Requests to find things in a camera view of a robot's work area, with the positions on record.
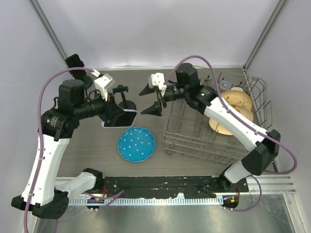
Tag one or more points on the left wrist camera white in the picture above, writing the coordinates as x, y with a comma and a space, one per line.
103, 83

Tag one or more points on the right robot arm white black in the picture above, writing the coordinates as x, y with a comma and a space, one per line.
262, 145

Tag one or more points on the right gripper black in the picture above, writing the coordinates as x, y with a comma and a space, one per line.
155, 109

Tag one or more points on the black smartphone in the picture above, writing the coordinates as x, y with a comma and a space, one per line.
74, 61

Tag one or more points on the clear glass in rack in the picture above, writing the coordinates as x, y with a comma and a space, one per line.
225, 85

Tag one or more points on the lavender smartphone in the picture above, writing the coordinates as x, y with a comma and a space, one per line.
124, 121

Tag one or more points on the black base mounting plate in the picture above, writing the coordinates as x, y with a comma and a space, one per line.
164, 187

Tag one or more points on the blue dotted plate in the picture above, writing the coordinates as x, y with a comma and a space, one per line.
136, 144

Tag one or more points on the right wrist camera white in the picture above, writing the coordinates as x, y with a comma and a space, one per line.
157, 80

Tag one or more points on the beige plate with leaves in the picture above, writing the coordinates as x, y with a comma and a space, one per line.
221, 129

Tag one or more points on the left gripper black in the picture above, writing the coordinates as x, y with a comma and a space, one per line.
112, 109

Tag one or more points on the black phone stand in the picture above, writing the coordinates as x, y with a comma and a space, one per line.
125, 104

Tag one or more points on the metal wire dish rack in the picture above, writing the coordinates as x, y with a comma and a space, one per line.
190, 133

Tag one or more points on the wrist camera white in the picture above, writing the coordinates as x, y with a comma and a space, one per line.
103, 83
157, 80

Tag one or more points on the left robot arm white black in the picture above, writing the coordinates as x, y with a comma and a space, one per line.
56, 126

